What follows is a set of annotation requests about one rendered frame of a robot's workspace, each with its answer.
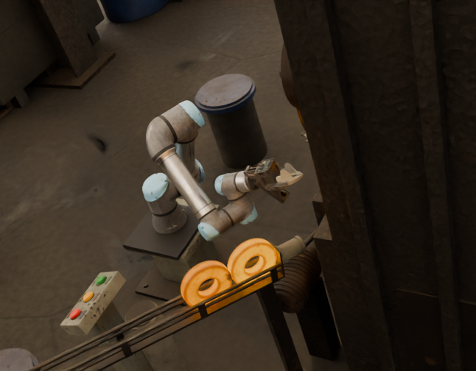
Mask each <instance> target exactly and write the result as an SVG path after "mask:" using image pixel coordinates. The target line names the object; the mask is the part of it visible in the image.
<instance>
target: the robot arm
mask: <svg viewBox="0 0 476 371"><path fill-rule="evenodd" d="M204 124H205V121H204V118H203V116H202V114H201V113H200V111H199V110H198V109H197V108H196V106H195V105H194V104H193V103H192V102H190V101H188V100H186V101H184V102H181V103H179V105H176V106H175V107H173V108H172V109H170V110H168V111H167V112H165V113H163V114H161V115H160V116H158V117H156V118H154V119H153V120H152V121H151V122H150V124H149V126H148V128H147V132H146V145H147V150H148V152H149V155H150V157H151V158H152V159H153V161H154V163H157V164H159V165H160V166H161V168H162V169H163V170H164V172H165V173H166V174H163V173H157V174H153V175H151V176H150V177H148V178H147V179H146V180H145V181H144V184H143V187H142V191H143V193H144V198H145V199H146V201H147V203H148V205H149V207H150V210H151V212H152V215H153V227H154V228H155V230H156V231H157V232H159V233H163V234H168V233H173V232H175V231H177V230H179V229H181V228H182V227H183V226H184V225H185V223H186V220H187V215H186V212H185V210H184V209H183V208H182V207H181V206H180V205H179V204H178V203H177V201H176V199H177V198H179V197H180V196H182V197H183V198H184V199H185V201H186V203H187V204H188V205H189V207H190V208H191V209H192V211H193V212H194V214H195V215H196V217H197V218H198V219H199V220H200V224H199V225H198V230H199V231H200V234H201V235H202V237H204V239H205V240H207V241H212V240H214V239H216V238H217V237H218V236H221V234H223V233H224V232H225V231H227V230H228V229H230V228H231V227H233V226H234V225H236V224H237V223H239V222H240V223H241V224H243V225H246V224H248V223H249V222H252V221H253V220H254V219H256V217H257V215H258V213H257V211H256V209H255V205H254V204H253V202H252V200H251V198H250V196H249V194H248V192H249V191H254V190H257V189H259V188H261V189H262V190H263V191H265V192H266V193H268V194H269V195H271V196H272V197H273V198H274V199H276V200H278V201H279V202H280V203H281V204H283V203H284V202H285V201H286V200H287V198H288V197H289V195H290V192H289V191H288V190H286V189H285V188H286V187H288V186H289V185H292V184H293V183H295V182H297V181H298V180H300V179H301V178H302V177H303V174H302V173H301V172H298V171H296V170H295V169H294V168H293V167H292V166H291V165H290V164H289V163H285V165H284V167H285V169H282V170H280V169H279V168H280V165H279V164H278V163H277V162H276V160H275V159H274V158H271V159H267V160H263V161H262V162H261V163H258V165H257V166H256V167H253V168H252V167H251V166H247V167H246V170H245V171H242V172H234V173H230V174H229V173H227V174H224V175H220V176H219V177H217V179H216V180H215V184H214V185H215V189H216V191H217V193H218V194H220V195H223V196H227V198H228V201H229V202H230V204H228V205H227V206H225V207H224V208H223V209H221V210H219V211H218V210H217V209H216V207H215V206H214V204H213V203H212V201H211V200H210V199H209V197H208V196H207V195H206V193H205V191H204V190H203V189H202V188H201V186H200V185H199V184H200V183H201V182H203V180H204V177H205V174H204V171H203V167H202V166H201V164H200V163H199V161H198V160H196V159H195V139H196V137H197V135H198V129H199V128H201V127H202V126H204Z"/></svg>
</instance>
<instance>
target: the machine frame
mask: <svg viewBox="0 0 476 371"><path fill-rule="evenodd" d="M274 4H275V7H276V12H277V16H278V20H279V25H280V28H281V33H282V37H283V40H284V45H285V49H286V53H287V58H288V61H289V64H290V70H291V73H292V76H293V82H294V86H295V91H296V94H297V97H298V103H299V107H300V110H301V115H302V119H303V122H304V127H305V130H306V134H307V140H308V143H309V148H310V152H311V155H312V160H313V163H314V167H315V173H316V176H317V179H318V185H319V188H320V191H321V197H322V200H323V206H324V209H325V212H326V213H325V215H324V217H323V219H322V221H321V223H320V225H319V227H318V229H317V230H316V232H315V235H314V236H313V239H314V242H315V247H316V250H317V253H318V258H319V261H320V264H321V269H322V272H323V277H324V280H325V283H326V287H327V291H328V294H329V299H330V302H331V305H332V310H333V313H334V316H335V321H336V324H337V329H338V332H339V335H340V340H341V343H342V346H343V351H344V354H345V357H346V362H347V365H348V368H349V371H476V0H274Z"/></svg>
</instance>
